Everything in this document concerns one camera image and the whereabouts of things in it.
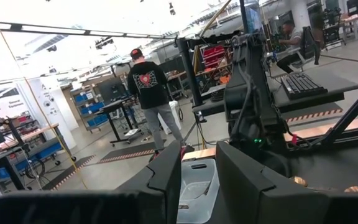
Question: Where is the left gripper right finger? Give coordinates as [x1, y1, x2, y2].
[215, 141, 276, 224]

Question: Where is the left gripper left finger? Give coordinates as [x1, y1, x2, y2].
[116, 140, 183, 224]

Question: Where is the dark slim metal spoon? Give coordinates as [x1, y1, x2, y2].
[197, 182, 213, 200]

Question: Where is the clear plastic bin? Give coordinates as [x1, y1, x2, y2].
[176, 157, 220, 224]

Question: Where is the black hazard-edged floor mat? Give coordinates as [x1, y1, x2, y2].
[286, 103, 344, 124]
[42, 154, 96, 191]
[97, 139, 167, 165]

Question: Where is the black standing desk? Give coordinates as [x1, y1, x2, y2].
[99, 96, 143, 147]

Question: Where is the person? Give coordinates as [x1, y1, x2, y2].
[275, 19, 306, 75]
[126, 47, 188, 162]

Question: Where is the black table mat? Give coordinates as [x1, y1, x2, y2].
[286, 141, 358, 195]

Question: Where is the shelf with blue bins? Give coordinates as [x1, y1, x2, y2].
[70, 88, 110, 129]

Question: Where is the black vertical pole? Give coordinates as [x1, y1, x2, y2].
[175, 30, 242, 108]

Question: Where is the white square pillar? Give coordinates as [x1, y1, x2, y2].
[26, 77, 79, 150]

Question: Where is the computer keyboard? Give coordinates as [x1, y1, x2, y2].
[280, 72, 328, 101]

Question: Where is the red black tool case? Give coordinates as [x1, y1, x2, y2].
[202, 45, 229, 69]

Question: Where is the black diagonal beam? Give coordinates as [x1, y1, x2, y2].
[321, 77, 358, 147]

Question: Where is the wooden top workbench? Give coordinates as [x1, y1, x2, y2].
[0, 123, 74, 190]

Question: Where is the grey workstation desk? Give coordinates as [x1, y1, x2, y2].
[192, 68, 358, 116]

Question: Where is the black office chair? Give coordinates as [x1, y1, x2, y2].
[300, 26, 322, 66]

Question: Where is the black LED light bar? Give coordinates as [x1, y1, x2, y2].
[0, 19, 180, 40]

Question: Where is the distant cluttered desk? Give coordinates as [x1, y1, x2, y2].
[321, 0, 358, 50]

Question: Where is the coiled black cable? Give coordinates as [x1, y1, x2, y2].
[210, 88, 227, 103]

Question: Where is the thin hanging yellow cord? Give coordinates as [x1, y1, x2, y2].
[0, 0, 88, 190]

